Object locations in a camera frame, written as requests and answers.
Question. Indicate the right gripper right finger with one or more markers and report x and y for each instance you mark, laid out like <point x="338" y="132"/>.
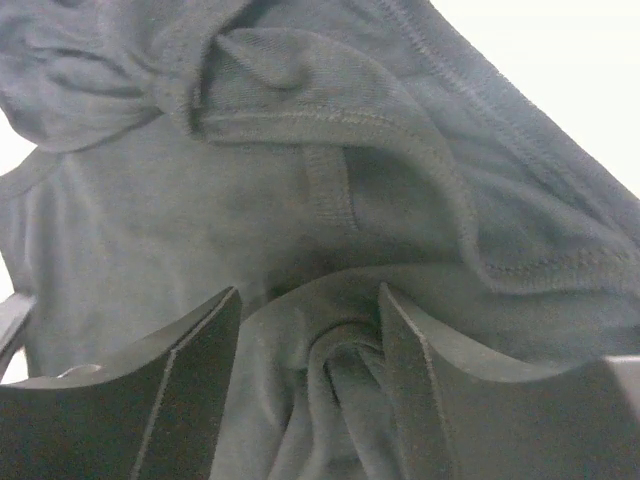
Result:
<point x="465" y="411"/>

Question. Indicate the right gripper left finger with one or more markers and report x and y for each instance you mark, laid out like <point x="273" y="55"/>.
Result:
<point x="150" y="411"/>

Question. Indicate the black tank top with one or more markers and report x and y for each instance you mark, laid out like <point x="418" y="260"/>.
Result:
<point x="304" y="153"/>

